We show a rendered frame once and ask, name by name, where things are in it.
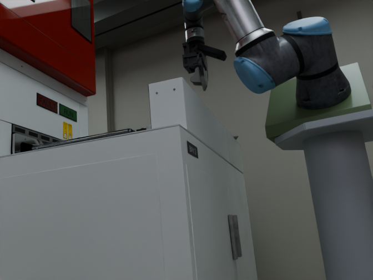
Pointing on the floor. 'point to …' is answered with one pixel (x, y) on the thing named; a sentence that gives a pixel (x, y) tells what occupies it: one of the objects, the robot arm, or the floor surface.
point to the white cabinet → (125, 212)
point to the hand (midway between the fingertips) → (205, 86)
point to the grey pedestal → (339, 189)
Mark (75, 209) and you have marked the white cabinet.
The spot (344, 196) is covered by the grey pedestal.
